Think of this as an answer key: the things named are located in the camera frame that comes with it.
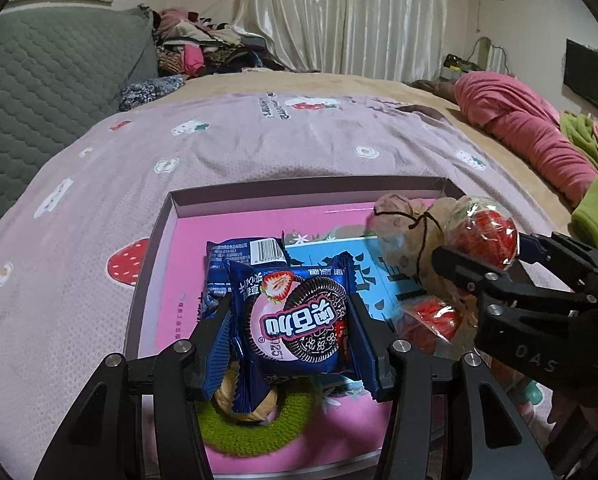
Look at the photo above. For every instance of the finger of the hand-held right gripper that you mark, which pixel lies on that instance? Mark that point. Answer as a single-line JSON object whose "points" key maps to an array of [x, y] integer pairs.
{"points": [[469, 267], [529, 249]]}

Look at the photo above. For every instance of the black bag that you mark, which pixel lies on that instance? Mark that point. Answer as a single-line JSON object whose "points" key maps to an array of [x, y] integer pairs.
{"points": [[460, 63]]}

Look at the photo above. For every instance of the black television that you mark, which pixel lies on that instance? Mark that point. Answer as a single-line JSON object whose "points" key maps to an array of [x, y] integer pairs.
{"points": [[586, 75]]}

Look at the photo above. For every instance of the small tan round cookie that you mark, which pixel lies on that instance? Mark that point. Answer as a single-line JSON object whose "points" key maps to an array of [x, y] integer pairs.
{"points": [[266, 402]]}

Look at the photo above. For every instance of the blue patterned cloth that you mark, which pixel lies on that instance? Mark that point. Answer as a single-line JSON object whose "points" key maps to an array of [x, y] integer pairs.
{"points": [[149, 91]]}

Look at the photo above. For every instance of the white curtain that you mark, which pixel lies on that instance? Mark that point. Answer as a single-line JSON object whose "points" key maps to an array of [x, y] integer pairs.
{"points": [[344, 15]]}

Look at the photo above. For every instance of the blue sandwich cookie packet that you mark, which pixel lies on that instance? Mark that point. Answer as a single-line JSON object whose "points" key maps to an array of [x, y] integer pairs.
{"points": [[299, 320], [239, 255]]}

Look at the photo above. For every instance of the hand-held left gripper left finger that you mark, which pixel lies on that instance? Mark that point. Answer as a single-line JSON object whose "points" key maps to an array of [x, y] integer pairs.
{"points": [[204, 355]]}

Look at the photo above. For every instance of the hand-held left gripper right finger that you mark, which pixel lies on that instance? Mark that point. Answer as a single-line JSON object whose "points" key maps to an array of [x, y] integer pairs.
{"points": [[371, 360]]}

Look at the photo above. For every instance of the dark shallow cardboard tray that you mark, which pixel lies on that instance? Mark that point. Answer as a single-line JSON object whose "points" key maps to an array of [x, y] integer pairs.
{"points": [[304, 190]]}

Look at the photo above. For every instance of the white arched frame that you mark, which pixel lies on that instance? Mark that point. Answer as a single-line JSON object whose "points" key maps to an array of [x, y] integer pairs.
{"points": [[494, 55]]}

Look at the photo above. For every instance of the red and blue capsule ball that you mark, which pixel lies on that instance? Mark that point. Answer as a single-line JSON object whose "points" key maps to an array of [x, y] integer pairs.
{"points": [[429, 322], [484, 232]]}

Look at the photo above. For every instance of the grey quilted headboard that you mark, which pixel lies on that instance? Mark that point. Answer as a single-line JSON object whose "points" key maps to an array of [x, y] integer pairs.
{"points": [[39, 100]]}

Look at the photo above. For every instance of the green fleece blanket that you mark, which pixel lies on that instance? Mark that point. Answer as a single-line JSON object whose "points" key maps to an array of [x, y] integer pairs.
{"points": [[594, 210]]}

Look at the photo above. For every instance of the pile of clothes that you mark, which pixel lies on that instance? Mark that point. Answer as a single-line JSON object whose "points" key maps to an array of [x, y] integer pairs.
{"points": [[204, 45]]}

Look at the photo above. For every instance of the pink quilt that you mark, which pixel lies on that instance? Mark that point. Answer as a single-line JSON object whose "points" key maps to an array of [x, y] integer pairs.
{"points": [[504, 105]]}

